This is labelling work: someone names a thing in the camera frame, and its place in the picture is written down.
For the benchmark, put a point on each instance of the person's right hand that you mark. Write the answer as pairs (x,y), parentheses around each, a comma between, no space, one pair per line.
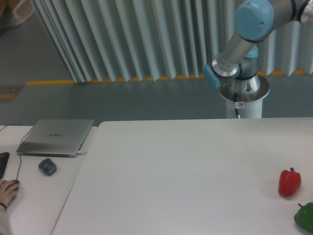
(1,182)

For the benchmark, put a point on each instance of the red bell pepper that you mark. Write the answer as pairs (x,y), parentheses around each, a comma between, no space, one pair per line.
(289,182)

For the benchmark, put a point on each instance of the black computer mouse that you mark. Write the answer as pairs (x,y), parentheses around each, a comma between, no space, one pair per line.
(9,190)

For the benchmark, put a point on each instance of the forearm in grey sleeve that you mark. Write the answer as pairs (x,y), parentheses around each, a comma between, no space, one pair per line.
(5,228)

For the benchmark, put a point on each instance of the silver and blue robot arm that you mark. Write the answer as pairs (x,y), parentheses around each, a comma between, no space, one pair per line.
(254,22)

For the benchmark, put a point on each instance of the black keyboard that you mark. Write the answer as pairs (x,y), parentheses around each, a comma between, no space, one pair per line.
(4,157)

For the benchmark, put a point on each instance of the dark earbuds case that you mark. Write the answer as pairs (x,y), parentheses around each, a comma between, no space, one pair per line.
(47,167)

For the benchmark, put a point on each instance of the silver closed laptop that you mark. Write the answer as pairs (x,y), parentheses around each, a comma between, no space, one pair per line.
(56,138)

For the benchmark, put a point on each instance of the yellow floor sign sticker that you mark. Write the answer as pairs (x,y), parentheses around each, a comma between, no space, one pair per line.
(9,93)

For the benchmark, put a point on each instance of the white folding screen partition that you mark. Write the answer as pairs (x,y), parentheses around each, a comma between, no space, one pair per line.
(142,39)

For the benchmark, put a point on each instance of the brown cardboard boxes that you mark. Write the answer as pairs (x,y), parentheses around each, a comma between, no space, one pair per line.
(14,12)

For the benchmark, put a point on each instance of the green bell pepper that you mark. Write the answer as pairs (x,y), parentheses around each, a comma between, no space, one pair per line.
(304,217)

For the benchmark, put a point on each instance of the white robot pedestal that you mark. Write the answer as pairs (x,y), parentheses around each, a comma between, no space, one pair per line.
(244,98)

